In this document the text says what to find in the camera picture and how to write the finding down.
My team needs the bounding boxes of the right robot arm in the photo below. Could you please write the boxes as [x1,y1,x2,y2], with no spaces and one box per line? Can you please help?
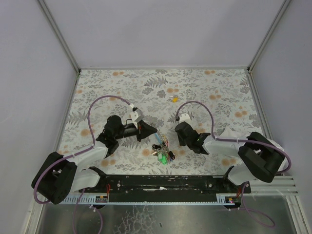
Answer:
[175,122,286,185]

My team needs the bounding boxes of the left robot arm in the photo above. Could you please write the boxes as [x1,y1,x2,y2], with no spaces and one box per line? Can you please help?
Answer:
[31,115,157,204]

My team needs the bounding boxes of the black key fob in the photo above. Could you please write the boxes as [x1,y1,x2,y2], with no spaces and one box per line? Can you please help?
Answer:
[152,144,161,150]

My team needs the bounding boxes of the green key tag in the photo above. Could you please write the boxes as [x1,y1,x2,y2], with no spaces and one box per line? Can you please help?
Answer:
[157,153,168,165]

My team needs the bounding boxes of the yellow tagged key far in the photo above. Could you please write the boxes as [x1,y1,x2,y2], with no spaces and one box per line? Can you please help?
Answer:
[170,96,178,102]

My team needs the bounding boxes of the white cloth cover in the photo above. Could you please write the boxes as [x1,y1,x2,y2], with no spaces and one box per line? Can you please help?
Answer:
[219,126,288,171]

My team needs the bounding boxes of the floral table mat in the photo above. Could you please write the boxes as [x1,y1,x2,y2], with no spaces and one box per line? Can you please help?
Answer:
[58,69,262,175]

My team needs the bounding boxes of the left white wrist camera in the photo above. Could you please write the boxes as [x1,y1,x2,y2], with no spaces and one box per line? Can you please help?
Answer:
[130,107,144,123]

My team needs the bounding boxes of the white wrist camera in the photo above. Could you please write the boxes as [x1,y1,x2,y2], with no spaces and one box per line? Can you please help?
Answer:
[130,107,144,123]
[177,113,191,124]

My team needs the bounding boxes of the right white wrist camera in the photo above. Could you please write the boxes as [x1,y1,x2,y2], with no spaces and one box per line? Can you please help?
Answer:
[177,113,191,124]

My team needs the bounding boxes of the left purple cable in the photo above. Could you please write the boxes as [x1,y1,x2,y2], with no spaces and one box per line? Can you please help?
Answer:
[34,95,136,234]

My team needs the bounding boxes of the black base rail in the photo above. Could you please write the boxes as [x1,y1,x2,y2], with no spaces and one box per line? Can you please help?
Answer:
[85,175,243,203]

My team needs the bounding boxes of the white slotted cable duct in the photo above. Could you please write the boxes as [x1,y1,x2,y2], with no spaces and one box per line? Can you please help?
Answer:
[61,194,109,204]

